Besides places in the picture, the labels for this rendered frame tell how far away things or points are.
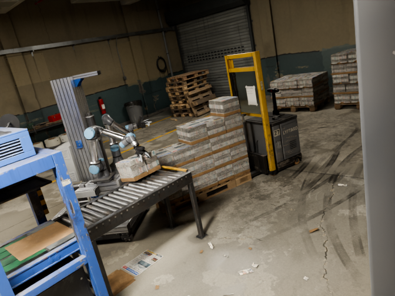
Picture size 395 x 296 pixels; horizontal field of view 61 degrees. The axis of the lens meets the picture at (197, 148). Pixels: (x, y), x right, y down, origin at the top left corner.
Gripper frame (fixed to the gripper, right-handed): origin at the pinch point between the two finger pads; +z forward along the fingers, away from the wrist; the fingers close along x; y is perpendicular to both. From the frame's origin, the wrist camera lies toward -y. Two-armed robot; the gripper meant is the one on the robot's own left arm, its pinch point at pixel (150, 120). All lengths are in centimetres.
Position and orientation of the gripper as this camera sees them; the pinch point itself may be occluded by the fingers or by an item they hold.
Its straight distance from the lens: 470.7
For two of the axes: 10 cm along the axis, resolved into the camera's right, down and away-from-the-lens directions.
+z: 9.3, -2.6, 2.4
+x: 3.2, 3.4, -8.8
